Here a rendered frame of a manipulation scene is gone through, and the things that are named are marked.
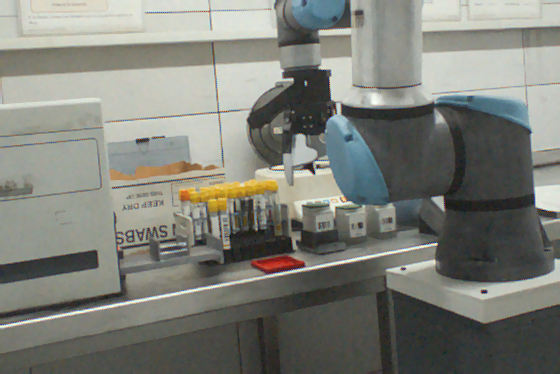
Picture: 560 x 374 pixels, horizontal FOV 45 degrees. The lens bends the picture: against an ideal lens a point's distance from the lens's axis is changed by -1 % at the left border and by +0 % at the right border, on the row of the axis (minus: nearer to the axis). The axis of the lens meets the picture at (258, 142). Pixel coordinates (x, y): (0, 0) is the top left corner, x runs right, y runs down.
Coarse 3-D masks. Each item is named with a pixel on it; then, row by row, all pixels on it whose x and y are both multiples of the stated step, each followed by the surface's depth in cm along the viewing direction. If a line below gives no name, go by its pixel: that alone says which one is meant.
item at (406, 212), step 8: (408, 200) 135; (416, 200) 136; (400, 208) 135; (408, 208) 136; (416, 208) 136; (400, 216) 135; (408, 216) 136; (416, 216) 136; (400, 224) 135; (408, 224) 134; (416, 224) 134
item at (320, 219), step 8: (304, 208) 124; (320, 208) 122; (328, 208) 123; (304, 216) 124; (312, 216) 121; (320, 216) 121; (328, 216) 122; (304, 224) 124; (312, 224) 121; (320, 224) 121; (328, 224) 122
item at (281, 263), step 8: (280, 256) 116; (288, 256) 116; (256, 264) 112; (264, 264) 114; (272, 264) 114; (280, 264) 113; (288, 264) 113; (296, 264) 110; (304, 264) 111; (264, 272) 109; (272, 272) 109
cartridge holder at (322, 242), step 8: (304, 232) 124; (312, 232) 121; (320, 232) 121; (328, 232) 121; (336, 232) 122; (296, 240) 126; (304, 240) 124; (312, 240) 121; (320, 240) 121; (328, 240) 121; (336, 240) 122; (304, 248) 124; (312, 248) 121; (320, 248) 119; (328, 248) 119; (336, 248) 120; (344, 248) 121
